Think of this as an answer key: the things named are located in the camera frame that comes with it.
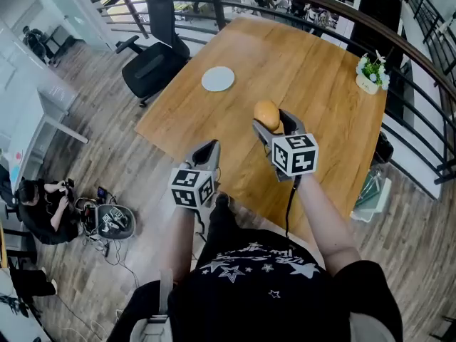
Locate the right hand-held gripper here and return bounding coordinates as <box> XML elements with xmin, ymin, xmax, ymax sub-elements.
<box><xmin>252</xmin><ymin>108</ymin><xmax>320</xmax><ymax>184</ymax></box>

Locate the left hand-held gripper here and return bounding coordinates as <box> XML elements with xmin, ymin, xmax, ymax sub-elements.
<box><xmin>169</xmin><ymin>138</ymin><xmax>222</xmax><ymax>210</ymax></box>

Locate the white round plate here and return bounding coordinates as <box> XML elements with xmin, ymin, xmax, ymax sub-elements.
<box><xmin>200</xmin><ymin>66</ymin><xmax>237</xmax><ymax>93</ymax></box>

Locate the person's right forearm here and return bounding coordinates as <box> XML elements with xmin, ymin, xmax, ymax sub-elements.
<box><xmin>296</xmin><ymin>172</ymin><xmax>363</xmax><ymax>278</ymax></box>

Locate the person's left forearm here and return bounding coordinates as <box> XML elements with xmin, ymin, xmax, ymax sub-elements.
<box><xmin>162</xmin><ymin>204</ymin><xmax>201</xmax><ymax>285</ymax></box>

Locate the person's black trouser leg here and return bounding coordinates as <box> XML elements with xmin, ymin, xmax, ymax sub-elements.
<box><xmin>207</xmin><ymin>191</ymin><xmax>239</xmax><ymax>235</ymax></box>

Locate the spare hand-held gripper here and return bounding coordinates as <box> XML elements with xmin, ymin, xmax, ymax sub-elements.
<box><xmin>100</xmin><ymin>211</ymin><xmax>115</xmax><ymax>234</ymax></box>
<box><xmin>108</xmin><ymin>206</ymin><xmax>128</xmax><ymax>230</ymax></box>

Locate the grey open case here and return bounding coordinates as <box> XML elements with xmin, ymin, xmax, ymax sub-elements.
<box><xmin>95</xmin><ymin>203</ymin><xmax>138</xmax><ymax>241</ymax></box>

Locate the black office chair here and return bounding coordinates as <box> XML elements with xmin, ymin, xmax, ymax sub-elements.
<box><xmin>114</xmin><ymin>0</ymin><xmax>192</xmax><ymax>109</ymax></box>

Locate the black bag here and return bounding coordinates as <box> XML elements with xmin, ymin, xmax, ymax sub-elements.
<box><xmin>369</xmin><ymin>131</ymin><xmax>395</xmax><ymax>166</ymax></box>

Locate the potted plant in white pot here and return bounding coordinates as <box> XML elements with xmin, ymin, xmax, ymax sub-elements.
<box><xmin>355</xmin><ymin>49</ymin><xmax>391</xmax><ymax>96</ymax></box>

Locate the green and white box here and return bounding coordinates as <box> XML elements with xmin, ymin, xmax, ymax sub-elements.
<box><xmin>350</xmin><ymin>168</ymin><xmax>393</xmax><ymax>224</ymax></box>

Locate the black equipment bundle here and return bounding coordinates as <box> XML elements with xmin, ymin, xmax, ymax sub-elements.
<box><xmin>73</xmin><ymin>197</ymin><xmax>98</xmax><ymax>235</ymax></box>

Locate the wooden table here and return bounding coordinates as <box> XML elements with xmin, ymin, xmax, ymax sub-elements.
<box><xmin>90</xmin><ymin>0</ymin><xmax>456</xmax><ymax>185</ymax></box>

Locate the person's black star-print shirt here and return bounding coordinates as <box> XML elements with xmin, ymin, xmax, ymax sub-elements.
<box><xmin>105</xmin><ymin>227</ymin><xmax>404</xmax><ymax>342</ymax></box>

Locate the white desk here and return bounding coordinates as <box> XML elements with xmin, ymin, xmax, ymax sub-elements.
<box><xmin>21</xmin><ymin>88</ymin><xmax>90</xmax><ymax>178</ymax></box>

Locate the black stool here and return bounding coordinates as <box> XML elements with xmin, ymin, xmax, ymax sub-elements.
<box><xmin>430</xmin><ymin>314</ymin><xmax>456</xmax><ymax>342</ymax></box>

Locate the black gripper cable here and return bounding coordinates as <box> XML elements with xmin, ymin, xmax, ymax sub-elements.
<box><xmin>193</xmin><ymin>207</ymin><xmax>210</xmax><ymax>244</ymax></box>
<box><xmin>284</xmin><ymin>175</ymin><xmax>304</xmax><ymax>241</ymax></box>

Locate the tangle of floor cables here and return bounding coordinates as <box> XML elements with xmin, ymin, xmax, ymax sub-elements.
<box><xmin>83</xmin><ymin>232</ymin><xmax>140</xmax><ymax>289</ymax></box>

